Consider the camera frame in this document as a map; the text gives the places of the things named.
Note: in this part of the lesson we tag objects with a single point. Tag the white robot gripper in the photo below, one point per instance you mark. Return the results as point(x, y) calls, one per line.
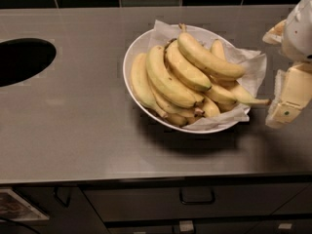
point(298, 33)

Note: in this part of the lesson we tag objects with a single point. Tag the right banana with stem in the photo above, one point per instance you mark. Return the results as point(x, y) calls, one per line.
point(241, 94)

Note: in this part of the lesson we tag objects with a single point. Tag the small back yellow banana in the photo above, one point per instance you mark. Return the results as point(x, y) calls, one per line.
point(217, 49)

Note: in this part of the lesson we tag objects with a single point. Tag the white oval bowl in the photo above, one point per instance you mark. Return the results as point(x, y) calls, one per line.
point(133, 52)

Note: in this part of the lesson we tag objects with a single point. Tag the white paper liner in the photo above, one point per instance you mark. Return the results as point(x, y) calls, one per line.
point(253, 61)

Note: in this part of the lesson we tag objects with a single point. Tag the lower grey drawer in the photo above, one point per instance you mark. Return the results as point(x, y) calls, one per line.
point(280, 226)

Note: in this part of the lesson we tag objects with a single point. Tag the grey drawer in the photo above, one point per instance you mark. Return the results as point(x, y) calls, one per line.
point(163, 203)
point(280, 226)

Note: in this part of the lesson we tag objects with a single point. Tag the grey drawer front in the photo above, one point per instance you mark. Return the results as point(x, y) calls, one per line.
point(163, 203)

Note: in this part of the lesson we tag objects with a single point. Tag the left cabinet door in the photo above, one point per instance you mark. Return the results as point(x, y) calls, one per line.
point(79, 218)

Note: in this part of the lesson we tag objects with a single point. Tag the round black sink hole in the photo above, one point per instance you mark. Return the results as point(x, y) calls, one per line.
point(21, 59)

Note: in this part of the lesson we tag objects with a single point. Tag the black drawer handle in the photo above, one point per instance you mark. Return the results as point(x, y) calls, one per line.
point(193, 196)

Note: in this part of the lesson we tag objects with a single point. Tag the black left cabinet handle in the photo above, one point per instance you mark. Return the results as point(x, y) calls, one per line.
point(62, 195)

